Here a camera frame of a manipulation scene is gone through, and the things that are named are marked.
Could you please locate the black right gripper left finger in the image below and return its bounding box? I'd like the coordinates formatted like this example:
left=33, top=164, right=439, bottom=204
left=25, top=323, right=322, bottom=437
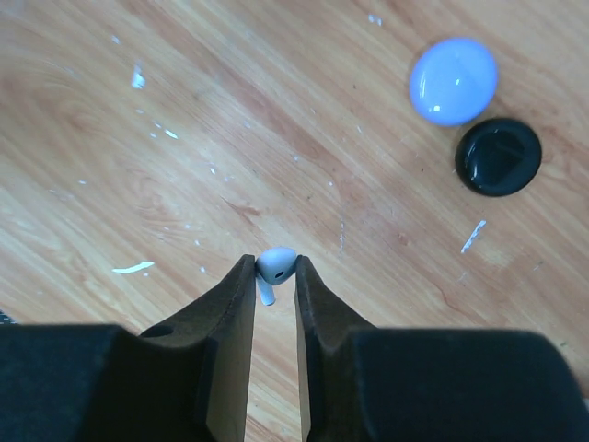
left=1, top=255, right=256, bottom=441

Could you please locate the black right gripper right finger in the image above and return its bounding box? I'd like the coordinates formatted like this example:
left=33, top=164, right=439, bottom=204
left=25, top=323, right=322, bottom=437
left=295, top=256, right=588, bottom=441

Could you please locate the white earbud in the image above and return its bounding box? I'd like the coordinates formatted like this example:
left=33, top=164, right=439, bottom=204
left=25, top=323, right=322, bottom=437
left=256, top=247, right=298, bottom=306

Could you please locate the purple earbud charging case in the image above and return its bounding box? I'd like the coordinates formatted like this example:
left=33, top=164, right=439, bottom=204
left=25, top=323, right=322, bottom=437
left=409, top=38, right=499, bottom=126

